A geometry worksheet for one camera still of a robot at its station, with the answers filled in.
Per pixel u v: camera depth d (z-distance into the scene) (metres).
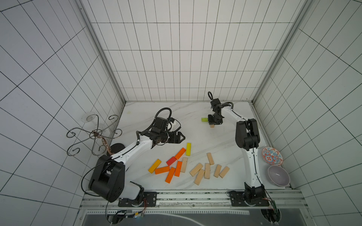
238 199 0.72
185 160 0.87
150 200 0.73
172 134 0.74
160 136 0.66
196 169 0.84
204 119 1.06
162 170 0.83
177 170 0.82
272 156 0.88
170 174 0.81
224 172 0.83
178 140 0.74
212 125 1.02
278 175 0.79
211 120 0.96
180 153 0.90
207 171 0.82
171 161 0.87
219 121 0.92
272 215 0.70
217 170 0.83
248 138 0.62
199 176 0.81
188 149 0.92
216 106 0.83
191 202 0.73
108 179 0.42
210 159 0.88
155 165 0.85
